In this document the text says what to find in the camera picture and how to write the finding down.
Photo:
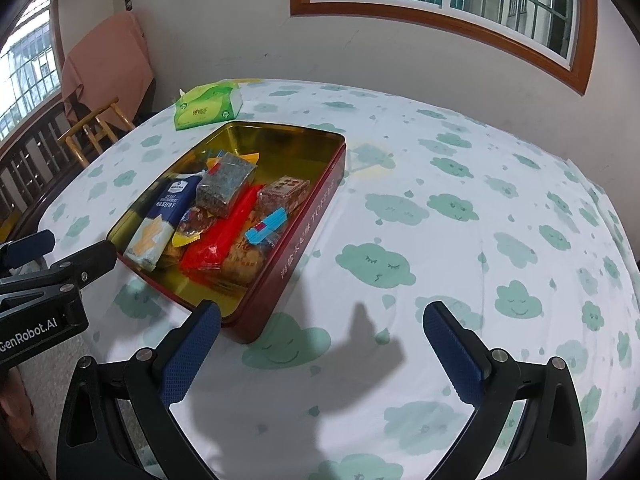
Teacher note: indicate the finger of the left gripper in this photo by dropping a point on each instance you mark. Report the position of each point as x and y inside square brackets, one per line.
[86, 266]
[16, 253]

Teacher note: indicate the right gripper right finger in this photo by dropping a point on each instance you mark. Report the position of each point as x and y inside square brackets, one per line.
[488, 383]

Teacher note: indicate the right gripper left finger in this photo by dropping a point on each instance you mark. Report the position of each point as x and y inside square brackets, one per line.
[157, 378]

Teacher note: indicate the blue white cracker packet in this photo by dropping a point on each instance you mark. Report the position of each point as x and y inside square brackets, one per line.
[160, 222]

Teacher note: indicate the red snack packet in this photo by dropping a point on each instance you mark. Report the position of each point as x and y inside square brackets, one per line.
[208, 253]

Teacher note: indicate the yellow round cake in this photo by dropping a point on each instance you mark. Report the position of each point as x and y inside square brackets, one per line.
[195, 221]

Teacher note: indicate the clear peanut snack packet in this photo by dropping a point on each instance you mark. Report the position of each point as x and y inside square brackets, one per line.
[246, 260]

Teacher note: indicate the grey seaweed snack packet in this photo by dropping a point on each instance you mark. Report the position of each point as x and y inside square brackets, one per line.
[221, 185]

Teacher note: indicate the blue snack packet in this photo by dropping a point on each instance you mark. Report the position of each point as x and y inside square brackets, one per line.
[267, 227]

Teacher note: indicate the wooden chair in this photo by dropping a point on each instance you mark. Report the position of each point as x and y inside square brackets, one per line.
[95, 128]

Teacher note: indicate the gold red toffee tin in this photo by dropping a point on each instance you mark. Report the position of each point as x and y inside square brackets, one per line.
[277, 151]

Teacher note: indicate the side window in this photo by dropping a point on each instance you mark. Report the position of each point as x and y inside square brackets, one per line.
[29, 69]

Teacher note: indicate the green tissue pack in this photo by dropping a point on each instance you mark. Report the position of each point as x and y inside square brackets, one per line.
[208, 104]

